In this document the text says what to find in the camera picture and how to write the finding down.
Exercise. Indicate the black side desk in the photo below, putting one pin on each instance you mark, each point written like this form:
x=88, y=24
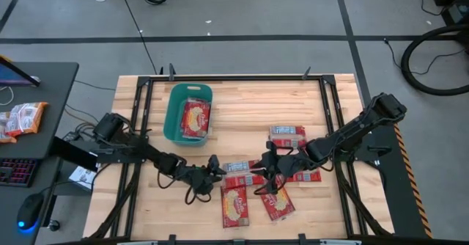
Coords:
x=55, y=102

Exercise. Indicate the black equipment case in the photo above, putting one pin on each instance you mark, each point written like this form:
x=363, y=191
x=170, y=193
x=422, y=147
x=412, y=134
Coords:
x=456, y=10

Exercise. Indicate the black aluminium table frame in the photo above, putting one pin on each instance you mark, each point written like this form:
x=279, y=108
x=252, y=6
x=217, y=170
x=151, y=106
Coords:
x=238, y=78

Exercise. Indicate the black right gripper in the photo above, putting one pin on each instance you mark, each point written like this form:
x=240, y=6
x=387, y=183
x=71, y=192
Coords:
x=289, y=164

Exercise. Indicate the black mouse blue light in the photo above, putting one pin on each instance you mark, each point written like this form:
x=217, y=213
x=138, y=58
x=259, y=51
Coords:
x=31, y=210

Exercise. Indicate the black platform hazard stripe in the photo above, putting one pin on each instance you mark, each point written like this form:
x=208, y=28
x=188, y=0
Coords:
x=395, y=186

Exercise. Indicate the red popcorn bag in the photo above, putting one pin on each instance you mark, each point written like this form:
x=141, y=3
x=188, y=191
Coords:
x=287, y=130
x=280, y=204
x=234, y=208
x=196, y=118
x=309, y=176
x=243, y=180

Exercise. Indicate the teal plastic basket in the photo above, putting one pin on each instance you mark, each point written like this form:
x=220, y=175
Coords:
x=172, y=120

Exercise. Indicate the open laptop screen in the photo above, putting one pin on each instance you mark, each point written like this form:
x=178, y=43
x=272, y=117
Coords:
x=11, y=75

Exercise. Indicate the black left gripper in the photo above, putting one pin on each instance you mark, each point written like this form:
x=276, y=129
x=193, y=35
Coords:
x=199, y=180

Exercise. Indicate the black control box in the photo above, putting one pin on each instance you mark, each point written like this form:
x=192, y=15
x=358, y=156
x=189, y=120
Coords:
x=73, y=153

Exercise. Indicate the red backlit keyboard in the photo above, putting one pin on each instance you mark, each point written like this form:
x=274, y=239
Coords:
x=16, y=171

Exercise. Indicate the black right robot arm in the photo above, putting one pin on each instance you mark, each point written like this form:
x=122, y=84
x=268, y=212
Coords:
x=351, y=131

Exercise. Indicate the orange snack bag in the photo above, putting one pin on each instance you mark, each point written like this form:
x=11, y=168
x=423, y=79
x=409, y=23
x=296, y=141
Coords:
x=5, y=131
x=25, y=118

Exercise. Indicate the white printed booklet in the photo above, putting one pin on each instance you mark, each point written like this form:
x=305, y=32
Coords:
x=82, y=177

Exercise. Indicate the black caster wheel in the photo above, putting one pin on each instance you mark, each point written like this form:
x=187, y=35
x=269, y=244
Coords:
x=54, y=225

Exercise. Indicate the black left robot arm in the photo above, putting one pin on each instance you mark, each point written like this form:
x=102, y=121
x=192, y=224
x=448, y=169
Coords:
x=161, y=160

